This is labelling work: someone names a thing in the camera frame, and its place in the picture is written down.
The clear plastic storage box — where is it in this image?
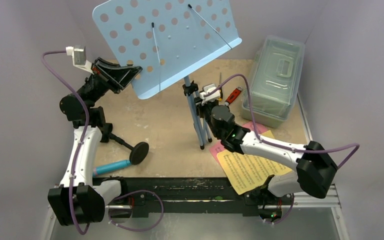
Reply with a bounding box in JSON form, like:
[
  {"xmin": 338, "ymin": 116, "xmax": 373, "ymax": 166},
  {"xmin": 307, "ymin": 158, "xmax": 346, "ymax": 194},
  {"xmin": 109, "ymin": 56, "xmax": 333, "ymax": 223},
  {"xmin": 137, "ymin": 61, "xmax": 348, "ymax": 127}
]
[{"xmin": 241, "ymin": 35, "xmax": 305, "ymax": 128}]

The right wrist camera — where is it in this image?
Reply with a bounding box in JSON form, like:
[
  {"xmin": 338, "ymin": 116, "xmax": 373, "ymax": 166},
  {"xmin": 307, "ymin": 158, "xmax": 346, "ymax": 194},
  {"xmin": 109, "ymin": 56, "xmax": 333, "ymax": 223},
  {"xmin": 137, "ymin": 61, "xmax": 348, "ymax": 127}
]
[{"xmin": 199, "ymin": 83, "xmax": 221, "ymax": 105}]

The yellow black screwdriver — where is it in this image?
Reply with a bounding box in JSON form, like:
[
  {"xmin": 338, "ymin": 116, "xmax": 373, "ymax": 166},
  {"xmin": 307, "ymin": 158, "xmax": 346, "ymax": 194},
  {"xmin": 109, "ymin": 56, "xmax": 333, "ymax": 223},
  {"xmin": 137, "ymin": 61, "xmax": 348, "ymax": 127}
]
[{"xmin": 218, "ymin": 72, "xmax": 223, "ymax": 90}]

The red handled adjustable wrench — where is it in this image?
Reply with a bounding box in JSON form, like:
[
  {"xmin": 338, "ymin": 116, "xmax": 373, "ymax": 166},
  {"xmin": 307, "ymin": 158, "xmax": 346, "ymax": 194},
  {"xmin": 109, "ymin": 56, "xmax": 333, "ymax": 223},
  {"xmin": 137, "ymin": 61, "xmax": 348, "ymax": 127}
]
[{"xmin": 224, "ymin": 86, "xmax": 243, "ymax": 106}]

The pink sheet music page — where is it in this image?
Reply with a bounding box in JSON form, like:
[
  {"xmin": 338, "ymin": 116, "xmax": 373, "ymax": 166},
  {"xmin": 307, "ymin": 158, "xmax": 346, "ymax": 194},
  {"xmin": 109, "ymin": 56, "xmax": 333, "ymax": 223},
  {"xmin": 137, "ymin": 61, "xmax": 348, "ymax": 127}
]
[{"xmin": 209, "ymin": 121, "xmax": 269, "ymax": 163}]

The light blue music stand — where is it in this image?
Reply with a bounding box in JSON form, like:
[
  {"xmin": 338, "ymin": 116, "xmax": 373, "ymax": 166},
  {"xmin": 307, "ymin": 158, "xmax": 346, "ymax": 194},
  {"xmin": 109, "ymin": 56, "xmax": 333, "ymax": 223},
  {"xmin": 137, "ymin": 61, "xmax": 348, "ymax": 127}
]
[{"xmin": 91, "ymin": 0, "xmax": 243, "ymax": 151}]

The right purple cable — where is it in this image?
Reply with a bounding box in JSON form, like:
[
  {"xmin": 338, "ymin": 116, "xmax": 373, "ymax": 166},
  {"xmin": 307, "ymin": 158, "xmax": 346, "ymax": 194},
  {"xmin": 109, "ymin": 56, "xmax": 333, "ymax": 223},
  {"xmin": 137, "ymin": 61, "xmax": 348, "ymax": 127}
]
[{"xmin": 202, "ymin": 73, "xmax": 361, "ymax": 170}]

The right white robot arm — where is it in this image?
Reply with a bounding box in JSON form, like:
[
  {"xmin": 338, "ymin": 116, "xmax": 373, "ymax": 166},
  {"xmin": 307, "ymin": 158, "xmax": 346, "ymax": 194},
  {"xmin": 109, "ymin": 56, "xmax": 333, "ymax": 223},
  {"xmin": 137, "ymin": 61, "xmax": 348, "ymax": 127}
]
[{"xmin": 194, "ymin": 97, "xmax": 338, "ymax": 204}]

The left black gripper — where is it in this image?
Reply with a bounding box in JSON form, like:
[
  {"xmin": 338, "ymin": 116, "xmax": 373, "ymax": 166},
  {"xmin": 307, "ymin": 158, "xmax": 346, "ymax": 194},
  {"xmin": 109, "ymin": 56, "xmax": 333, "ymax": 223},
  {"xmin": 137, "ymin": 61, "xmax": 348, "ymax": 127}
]
[{"xmin": 78, "ymin": 57, "xmax": 142, "ymax": 107}]

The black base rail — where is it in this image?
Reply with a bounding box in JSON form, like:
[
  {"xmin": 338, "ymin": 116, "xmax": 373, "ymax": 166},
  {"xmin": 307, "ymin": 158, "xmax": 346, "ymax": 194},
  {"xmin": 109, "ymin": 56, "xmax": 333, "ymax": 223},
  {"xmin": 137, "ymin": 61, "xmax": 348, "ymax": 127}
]
[{"xmin": 106, "ymin": 177, "xmax": 294, "ymax": 219}]

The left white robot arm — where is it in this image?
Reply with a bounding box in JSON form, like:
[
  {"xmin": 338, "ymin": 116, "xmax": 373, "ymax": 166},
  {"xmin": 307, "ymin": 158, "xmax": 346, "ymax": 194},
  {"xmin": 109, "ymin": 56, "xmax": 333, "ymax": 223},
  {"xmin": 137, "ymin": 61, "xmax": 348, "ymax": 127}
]
[{"xmin": 47, "ymin": 57, "xmax": 149, "ymax": 226}]

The black microphone desk stand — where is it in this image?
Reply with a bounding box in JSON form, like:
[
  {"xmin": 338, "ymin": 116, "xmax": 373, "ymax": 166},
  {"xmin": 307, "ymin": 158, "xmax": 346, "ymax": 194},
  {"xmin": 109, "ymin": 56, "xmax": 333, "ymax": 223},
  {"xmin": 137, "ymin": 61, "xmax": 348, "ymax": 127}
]
[{"xmin": 99, "ymin": 123, "xmax": 149, "ymax": 165}]

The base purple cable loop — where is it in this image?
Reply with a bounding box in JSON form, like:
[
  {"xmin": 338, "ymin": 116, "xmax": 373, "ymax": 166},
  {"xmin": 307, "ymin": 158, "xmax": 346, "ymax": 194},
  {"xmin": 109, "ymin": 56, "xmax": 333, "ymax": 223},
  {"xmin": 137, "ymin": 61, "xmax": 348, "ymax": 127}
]
[{"xmin": 107, "ymin": 189, "xmax": 165, "ymax": 234}]

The yellow sheet music page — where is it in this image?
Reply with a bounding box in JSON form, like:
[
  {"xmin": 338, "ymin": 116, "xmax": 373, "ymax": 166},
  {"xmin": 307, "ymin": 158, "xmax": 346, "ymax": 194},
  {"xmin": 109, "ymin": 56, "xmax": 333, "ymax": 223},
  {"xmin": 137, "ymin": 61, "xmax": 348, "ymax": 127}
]
[{"xmin": 217, "ymin": 149, "xmax": 292, "ymax": 195}]

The teal microphone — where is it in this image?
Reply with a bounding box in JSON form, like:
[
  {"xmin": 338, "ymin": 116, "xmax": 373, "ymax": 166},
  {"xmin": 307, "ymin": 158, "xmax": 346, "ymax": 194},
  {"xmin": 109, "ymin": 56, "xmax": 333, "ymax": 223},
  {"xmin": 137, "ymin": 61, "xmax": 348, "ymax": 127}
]
[{"xmin": 92, "ymin": 160, "xmax": 132, "ymax": 177}]

